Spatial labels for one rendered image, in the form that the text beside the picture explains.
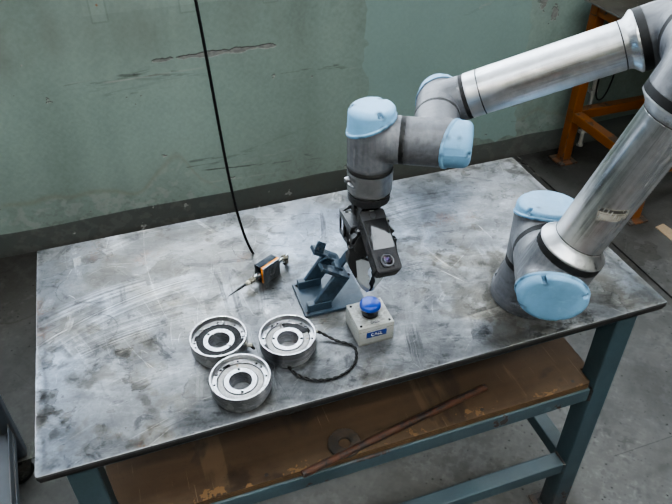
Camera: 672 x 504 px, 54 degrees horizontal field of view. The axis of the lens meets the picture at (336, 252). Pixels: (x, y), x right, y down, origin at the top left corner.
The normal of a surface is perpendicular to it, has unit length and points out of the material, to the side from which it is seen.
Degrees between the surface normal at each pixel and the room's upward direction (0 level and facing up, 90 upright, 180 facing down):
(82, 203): 90
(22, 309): 0
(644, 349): 0
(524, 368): 0
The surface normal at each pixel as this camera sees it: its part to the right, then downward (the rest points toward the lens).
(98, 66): 0.32, 0.59
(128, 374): 0.00, -0.78
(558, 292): -0.20, 0.71
